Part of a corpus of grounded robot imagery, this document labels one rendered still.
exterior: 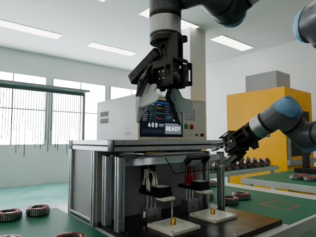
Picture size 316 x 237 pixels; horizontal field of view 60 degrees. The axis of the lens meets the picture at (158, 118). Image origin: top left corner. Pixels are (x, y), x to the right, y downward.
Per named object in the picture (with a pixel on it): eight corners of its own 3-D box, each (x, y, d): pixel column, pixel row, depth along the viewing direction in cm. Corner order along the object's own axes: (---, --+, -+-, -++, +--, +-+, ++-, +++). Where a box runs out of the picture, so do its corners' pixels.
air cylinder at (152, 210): (161, 218, 120) (161, 206, 121) (147, 222, 115) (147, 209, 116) (154, 216, 124) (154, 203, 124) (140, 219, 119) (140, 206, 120)
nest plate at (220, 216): (237, 217, 123) (236, 214, 123) (215, 223, 113) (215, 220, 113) (210, 210, 134) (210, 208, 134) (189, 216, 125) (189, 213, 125)
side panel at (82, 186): (99, 226, 117) (100, 150, 119) (92, 228, 115) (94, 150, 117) (73, 213, 138) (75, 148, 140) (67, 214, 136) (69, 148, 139)
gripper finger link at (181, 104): (195, 124, 65) (181, 90, 62) (176, 125, 69) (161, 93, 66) (201, 117, 67) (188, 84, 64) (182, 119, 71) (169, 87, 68)
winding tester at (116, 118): (206, 139, 143) (205, 101, 145) (138, 140, 116) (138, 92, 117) (159, 139, 173) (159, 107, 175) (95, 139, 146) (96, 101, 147)
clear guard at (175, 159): (221, 169, 105) (220, 153, 105) (175, 174, 90) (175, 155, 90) (165, 163, 130) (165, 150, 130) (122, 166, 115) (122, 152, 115)
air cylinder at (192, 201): (198, 209, 135) (198, 198, 136) (188, 212, 131) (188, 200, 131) (191, 208, 139) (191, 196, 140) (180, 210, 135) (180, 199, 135)
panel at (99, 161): (202, 200, 156) (201, 147, 158) (96, 223, 114) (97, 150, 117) (200, 200, 157) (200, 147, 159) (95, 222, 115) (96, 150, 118)
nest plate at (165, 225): (200, 228, 107) (200, 225, 108) (172, 236, 98) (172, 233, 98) (174, 219, 119) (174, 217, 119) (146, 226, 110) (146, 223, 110)
